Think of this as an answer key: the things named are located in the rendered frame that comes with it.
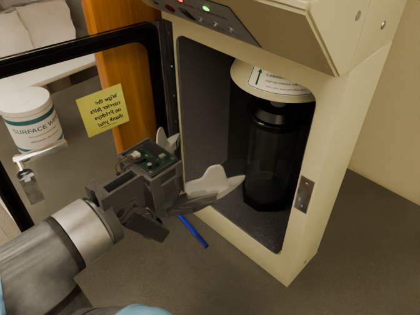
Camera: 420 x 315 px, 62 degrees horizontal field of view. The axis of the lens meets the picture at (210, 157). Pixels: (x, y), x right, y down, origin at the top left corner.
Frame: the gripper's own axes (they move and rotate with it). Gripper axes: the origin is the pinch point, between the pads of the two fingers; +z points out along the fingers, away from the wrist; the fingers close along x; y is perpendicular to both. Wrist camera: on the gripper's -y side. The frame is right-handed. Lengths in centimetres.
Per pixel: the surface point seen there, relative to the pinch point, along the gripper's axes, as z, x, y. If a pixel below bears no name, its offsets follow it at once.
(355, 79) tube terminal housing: 7.5, -16.0, 17.2
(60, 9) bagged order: 32, 114, -12
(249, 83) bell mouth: 7.0, -1.4, 11.0
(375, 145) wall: 48, -12, -20
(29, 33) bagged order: 17, 115, -18
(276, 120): 12.2, -3.7, 2.9
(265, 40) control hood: 0.1, -8.2, 21.8
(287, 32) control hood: -2.9, -12.6, 24.8
